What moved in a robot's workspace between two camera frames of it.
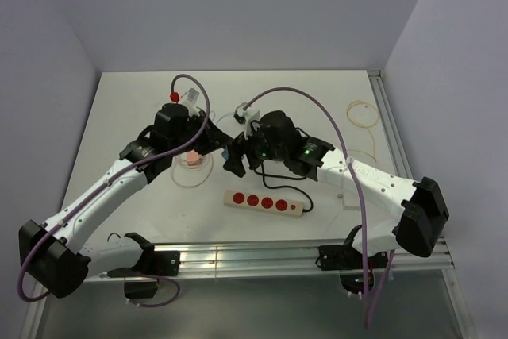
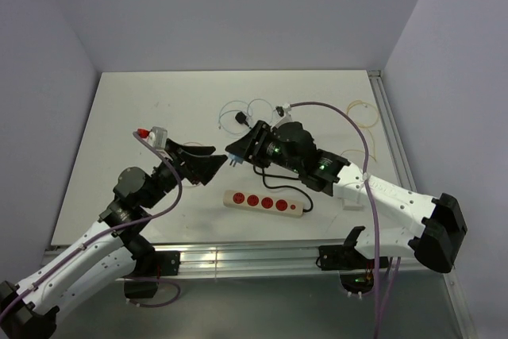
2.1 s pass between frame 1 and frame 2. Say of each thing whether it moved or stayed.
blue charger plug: moved
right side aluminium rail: stayed
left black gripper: moved
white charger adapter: stayed
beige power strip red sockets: stayed
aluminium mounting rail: stayed
